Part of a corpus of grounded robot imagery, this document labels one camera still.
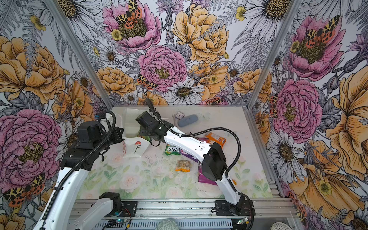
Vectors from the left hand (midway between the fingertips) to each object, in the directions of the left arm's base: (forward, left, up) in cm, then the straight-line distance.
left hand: (123, 134), depth 72 cm
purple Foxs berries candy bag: (+2, -31, -27) cm, 41 cm away
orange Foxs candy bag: (+13, -49, -24) cm, 56 cm away
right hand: (+6, -8, -7) cm, 12 cm away
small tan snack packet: (-6, -30, -25) cm, 39 cm away
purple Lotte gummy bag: (-14, -40, -23) cm, 48 cm away
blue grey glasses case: (+29, -32, -25) cm, 50 cm away
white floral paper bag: (-1, -3, -9) cm, 9 cm away
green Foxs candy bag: (+5, -22, -25) cm, 33 cm away
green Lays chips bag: (+1, -11, -4) cm, 12 cm away
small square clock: (+35, -26, -26) cm, 51 cm away
